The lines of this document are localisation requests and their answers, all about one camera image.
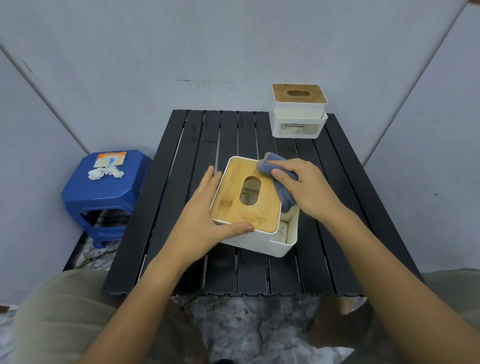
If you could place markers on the person's left thumb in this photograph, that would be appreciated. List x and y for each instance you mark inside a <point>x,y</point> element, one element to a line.
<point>234,227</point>

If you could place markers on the blue plastic stool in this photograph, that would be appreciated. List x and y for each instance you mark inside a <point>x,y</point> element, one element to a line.
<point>105,191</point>

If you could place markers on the white plastic tissue box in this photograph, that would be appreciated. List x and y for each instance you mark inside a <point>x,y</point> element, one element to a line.
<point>262,242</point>

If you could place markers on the crumpled white tissue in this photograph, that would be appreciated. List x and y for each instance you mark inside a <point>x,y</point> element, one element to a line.
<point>105,173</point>

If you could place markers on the person's left forearm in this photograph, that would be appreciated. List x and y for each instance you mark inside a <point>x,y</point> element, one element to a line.
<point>150,311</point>

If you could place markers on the orange and white packet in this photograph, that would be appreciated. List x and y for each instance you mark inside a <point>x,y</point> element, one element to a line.
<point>110,159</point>

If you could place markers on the blue-grey cleaning cloth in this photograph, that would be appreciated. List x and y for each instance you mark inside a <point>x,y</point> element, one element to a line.
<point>285,195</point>

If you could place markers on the person's leg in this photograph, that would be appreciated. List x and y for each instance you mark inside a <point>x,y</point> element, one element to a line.
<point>450,288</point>
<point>56,318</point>

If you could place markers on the person's right forearm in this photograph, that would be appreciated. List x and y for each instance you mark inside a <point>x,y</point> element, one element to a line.
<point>393,285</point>

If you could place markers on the bamboo lid with oval slot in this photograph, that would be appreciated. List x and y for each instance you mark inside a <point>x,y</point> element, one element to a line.
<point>298,93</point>
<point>228,202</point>

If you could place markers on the person's right hand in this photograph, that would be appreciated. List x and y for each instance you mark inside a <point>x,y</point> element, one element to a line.
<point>315,191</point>

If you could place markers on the person's right leg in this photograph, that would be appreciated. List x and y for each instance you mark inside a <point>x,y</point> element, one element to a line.
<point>450,288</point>

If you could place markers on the person's right thumb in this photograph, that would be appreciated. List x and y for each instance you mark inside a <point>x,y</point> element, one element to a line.
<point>283,174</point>

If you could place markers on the white labelled tissue box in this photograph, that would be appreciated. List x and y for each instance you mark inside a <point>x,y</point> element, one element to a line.
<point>298,123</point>

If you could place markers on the person's left hand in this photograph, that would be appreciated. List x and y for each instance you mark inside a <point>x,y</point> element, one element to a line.
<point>195,225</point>

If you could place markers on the person's left leg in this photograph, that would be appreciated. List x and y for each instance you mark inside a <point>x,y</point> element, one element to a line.
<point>56,318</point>

